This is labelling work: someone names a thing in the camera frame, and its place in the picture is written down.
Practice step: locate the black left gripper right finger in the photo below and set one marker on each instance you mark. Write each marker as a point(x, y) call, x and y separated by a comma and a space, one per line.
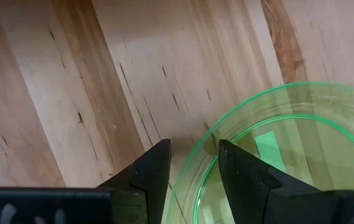
point(248, 186)

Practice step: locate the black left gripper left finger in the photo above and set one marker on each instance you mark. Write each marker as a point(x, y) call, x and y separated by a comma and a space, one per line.
point(151, 174)

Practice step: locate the green transparent plastic plate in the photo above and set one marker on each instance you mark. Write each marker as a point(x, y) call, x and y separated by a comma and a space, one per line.
point(319, 149)

